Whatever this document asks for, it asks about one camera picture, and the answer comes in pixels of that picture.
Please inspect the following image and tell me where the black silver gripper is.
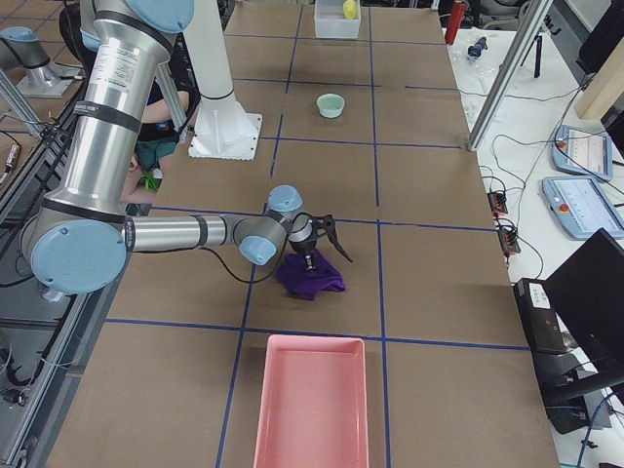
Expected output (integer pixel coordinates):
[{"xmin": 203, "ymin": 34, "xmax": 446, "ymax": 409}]
[{"xmin": 289, "ymin": 214, "xmax": 353, "ymax": 271}]

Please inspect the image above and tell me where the purple cloth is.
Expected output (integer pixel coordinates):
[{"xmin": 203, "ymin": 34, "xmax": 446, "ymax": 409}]
[{"xmin": 275, "ymin": 250, "xmax": 346, "ymax": 301}]

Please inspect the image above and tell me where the yellow plastic cup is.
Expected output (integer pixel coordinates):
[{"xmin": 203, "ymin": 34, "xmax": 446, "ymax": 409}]
[{"xmin": 342, "ymin": 0, "xmax": 358, "ymax": 20}]

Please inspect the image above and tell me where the silver second robot base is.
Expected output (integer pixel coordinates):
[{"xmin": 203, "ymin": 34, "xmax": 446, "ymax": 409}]
[{"xmin": 1, "ymin": 26, "xmax": 83, "ymax": 98}]

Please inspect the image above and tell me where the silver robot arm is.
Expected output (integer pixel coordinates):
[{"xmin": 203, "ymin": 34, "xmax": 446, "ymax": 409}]
[{"xmin": 20, "ymin": 1, "xmax": 337, "ymax": 294}]

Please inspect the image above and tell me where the translucent plastic storage box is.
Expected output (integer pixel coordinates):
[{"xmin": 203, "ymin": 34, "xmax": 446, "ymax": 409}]
[{"xmin": 314, "ymin": 0, "xmax": 361, "ymax": 39}]

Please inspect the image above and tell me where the black computer box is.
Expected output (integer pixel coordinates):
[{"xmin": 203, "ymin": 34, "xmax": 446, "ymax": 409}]
[{"xmin": 513, "ymin": 278, "xmax": 578, "ymax": 355}]

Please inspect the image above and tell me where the mint green bowl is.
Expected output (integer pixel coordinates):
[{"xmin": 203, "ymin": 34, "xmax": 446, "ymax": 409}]
[{"xmin": 316, "ymin": 94, "xmax": 345, "ymax": 119}]

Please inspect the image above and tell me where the pink plastic bin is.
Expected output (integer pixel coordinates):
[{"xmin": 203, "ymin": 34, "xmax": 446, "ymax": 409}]
[{"xmin": 253, "ymin": 334, "xmax": 370, "ymax": 467}]

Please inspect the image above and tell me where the red cylindrical tube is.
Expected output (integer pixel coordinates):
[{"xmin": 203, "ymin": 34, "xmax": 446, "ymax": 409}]
[{"xmin": 445, "ymin": 0, "xmax": 466, "ymax": 45}]

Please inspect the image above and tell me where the teach pendant near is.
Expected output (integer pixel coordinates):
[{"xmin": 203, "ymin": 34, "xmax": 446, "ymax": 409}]
[{"xmin": 541, "ymin": 175, "xmax": 623, "ymax": 240}]

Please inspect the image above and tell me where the teach pendant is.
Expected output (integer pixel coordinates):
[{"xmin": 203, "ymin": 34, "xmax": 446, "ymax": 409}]
[
  {"xmin": 552, "ymin": 125, "xmax": 613, "ymax": 181},
  {"xmin": 541, "ymin": 175, "xmax": 623, "ymax": 240}
]

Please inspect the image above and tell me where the black monitor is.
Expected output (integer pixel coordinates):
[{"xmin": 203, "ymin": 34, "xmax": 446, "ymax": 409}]
[{"xmin": 544, "ymin": 228, "xmax": 623, "ymax": 362}]

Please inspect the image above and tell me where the teach pendant far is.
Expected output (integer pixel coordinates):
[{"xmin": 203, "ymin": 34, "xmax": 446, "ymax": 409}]
[{"xmin": 552, "ymin": 125, "xmax": 613, "ymax": 181}]

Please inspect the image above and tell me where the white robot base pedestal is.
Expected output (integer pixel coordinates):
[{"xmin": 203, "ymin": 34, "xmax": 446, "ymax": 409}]
[{"xmin": 184, "ymin": 1, "xmax": 262, "ymax": 161}]

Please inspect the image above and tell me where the aluminium frame post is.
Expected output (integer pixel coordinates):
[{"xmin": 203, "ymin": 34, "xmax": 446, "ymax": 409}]
[{"xmin": 467, "ymin": 0, "xmax": 553, "ymax": 152}]

